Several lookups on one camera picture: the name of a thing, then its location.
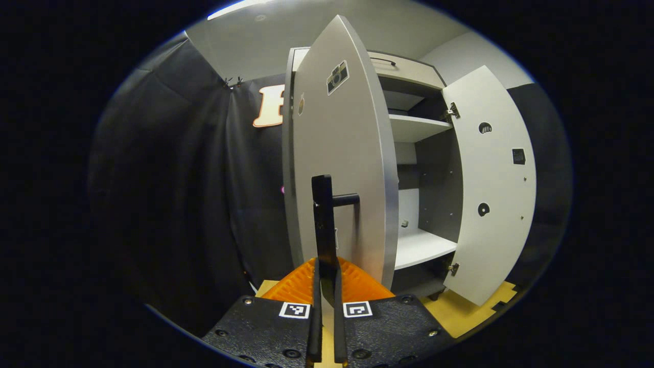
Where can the black binder clip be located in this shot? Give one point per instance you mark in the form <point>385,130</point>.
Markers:
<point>232,82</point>

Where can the beige cabinet drawer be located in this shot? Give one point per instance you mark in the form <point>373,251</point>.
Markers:
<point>409,74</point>

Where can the cabinet door with camera sticker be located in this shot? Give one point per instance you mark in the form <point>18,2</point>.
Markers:
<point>347,128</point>

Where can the black backdrop cloth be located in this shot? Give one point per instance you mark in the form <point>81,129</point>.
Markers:
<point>179,179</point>

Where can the ceiling light panel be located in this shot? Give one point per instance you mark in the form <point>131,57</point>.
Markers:
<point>240,7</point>

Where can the beige double-door shoe cabinet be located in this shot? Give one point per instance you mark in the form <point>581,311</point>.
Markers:
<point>439,194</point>

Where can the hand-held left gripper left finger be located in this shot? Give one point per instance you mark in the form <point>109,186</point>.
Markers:
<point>317,327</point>

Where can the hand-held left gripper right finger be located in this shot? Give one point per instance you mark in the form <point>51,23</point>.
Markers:
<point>339,327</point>

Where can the white cabinet shelf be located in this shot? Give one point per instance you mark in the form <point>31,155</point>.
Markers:
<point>421,248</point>
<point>416,128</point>

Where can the cabinet door with headphone sticker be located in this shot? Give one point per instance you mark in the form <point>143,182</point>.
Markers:
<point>495,179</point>

